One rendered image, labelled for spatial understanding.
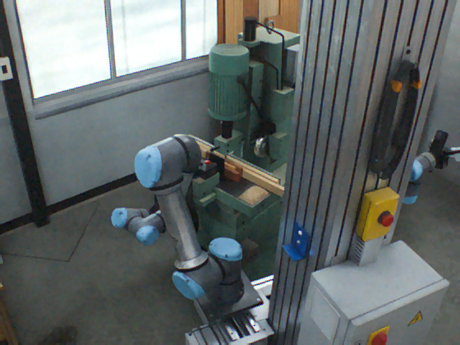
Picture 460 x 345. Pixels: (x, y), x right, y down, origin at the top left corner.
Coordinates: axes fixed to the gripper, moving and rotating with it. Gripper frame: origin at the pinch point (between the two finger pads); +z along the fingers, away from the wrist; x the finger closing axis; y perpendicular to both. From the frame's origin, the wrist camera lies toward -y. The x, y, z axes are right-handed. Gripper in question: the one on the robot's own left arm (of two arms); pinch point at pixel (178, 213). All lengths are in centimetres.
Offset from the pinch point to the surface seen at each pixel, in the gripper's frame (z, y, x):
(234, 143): 28.4, -34.7, -7.5
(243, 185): 28.8, -19.3, 6.4
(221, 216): 26.9, -1.0, 3.3
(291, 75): 35, -75, 2
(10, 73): -20, -16, -141
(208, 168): 11.5, -21.5, -3.5
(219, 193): 20.5, -12.1, 1.5
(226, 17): 113, -104, -119
